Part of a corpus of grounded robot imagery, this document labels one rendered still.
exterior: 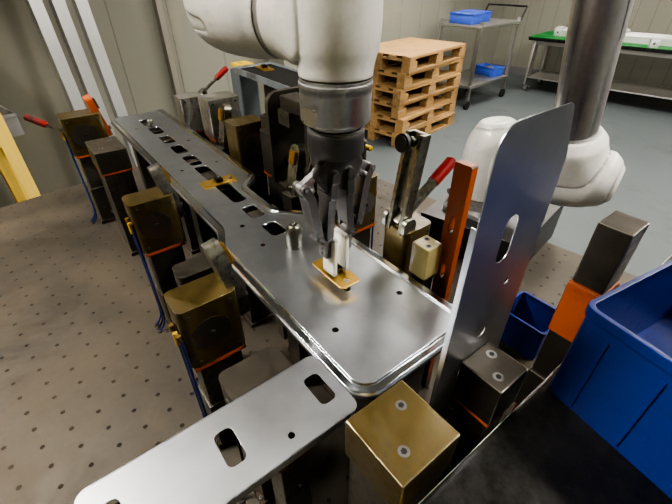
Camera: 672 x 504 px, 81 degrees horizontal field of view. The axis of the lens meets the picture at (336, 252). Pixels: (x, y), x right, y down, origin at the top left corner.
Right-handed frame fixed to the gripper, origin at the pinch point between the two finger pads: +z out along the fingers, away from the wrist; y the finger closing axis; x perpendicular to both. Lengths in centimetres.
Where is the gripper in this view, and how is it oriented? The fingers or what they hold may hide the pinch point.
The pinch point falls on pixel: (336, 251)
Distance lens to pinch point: 62.5
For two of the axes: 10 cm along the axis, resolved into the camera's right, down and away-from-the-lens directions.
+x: 6.1, 4.6, -6.4
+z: 0.0, 8.1, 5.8
